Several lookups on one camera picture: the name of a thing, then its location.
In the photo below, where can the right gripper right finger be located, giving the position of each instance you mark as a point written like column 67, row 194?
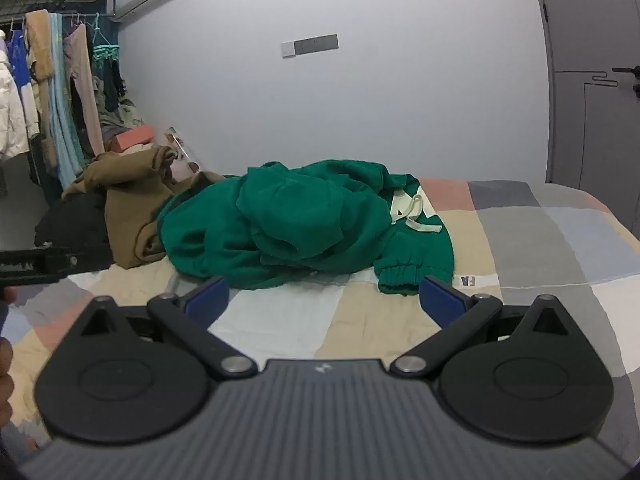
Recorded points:
column 461, row 320

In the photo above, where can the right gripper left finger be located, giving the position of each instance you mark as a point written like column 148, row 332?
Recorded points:
column 187, row 319

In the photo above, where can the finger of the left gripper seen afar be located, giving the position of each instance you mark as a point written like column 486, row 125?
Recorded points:
column 46, row 265

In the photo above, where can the green hooded sweatshirt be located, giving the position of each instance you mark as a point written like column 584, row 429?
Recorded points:
column 275, row 225

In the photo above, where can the person's left hand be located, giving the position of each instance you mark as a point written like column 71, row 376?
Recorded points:
column 6, row 382

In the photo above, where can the black garment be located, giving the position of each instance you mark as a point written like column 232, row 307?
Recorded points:
column 76, row 222

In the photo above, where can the light blue hanging garment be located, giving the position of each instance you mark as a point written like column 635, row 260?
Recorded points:
column 68, row 152

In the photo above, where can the brown garment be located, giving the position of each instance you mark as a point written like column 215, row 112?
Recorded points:
column 136, row 187

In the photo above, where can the white hanging jacket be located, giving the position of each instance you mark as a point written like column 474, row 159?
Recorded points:
column 13, row 132

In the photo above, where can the pink box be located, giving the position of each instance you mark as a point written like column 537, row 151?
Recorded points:
column 137, row 136

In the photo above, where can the blue hanging shirt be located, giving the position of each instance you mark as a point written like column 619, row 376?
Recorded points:
column 17, row 54

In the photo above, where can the pink hanging garment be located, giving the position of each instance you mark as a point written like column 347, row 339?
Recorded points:
column 78, row 69

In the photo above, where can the tan hanging garment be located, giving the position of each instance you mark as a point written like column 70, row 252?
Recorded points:
column 38, row 34

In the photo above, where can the grey wardrobe door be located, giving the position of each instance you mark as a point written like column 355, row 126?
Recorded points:
column 594, row 131

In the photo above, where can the black door handle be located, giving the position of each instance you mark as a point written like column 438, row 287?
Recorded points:
column 634, row 71

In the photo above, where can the grey wall switch panel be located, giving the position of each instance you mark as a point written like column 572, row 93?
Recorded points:
column 291, row 49

